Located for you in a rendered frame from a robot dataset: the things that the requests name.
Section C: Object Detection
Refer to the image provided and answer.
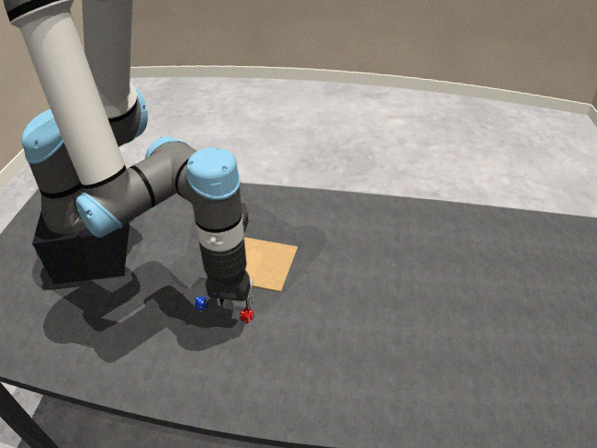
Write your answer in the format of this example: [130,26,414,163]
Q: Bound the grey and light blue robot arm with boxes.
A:
[4,0,242,238]

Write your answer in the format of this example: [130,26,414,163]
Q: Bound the blue die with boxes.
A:
[195,297,207,310]

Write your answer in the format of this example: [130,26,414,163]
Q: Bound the red die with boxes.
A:
[240,308,254,323]

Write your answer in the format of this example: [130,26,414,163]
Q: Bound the tan square mat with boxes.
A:
[244,237,298,292]

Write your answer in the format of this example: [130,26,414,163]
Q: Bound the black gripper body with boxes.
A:
[197,203,251,301]

